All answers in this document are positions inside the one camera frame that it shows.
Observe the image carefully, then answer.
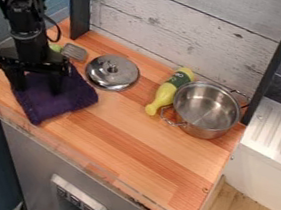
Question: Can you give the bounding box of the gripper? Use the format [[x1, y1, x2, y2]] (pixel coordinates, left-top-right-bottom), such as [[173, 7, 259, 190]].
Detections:
[[0, 40, 76, 100]]

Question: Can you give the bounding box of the purple cloth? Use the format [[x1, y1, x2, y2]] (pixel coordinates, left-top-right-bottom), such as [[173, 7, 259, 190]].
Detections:
[[7, 54, 105, 136]]

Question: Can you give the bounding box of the green toy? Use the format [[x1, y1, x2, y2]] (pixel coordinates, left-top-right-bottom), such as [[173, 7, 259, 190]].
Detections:
[[46, 42, 65, 54]]

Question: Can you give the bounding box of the grey sponge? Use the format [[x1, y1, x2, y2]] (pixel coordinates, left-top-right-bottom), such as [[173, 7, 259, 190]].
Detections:
[[58, 41, 91, 64]]

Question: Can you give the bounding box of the silver lid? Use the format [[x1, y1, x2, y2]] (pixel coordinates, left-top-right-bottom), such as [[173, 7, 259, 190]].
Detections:
[[81, 49, 144, 96]]

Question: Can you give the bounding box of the yellow toy bottle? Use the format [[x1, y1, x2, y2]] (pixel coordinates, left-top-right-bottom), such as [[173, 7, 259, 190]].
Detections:
[[143, 61, 198, 123]]

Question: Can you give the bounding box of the silver pot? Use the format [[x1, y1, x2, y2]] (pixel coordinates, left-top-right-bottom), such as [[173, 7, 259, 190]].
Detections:
[[156, 75, 253, 147]]

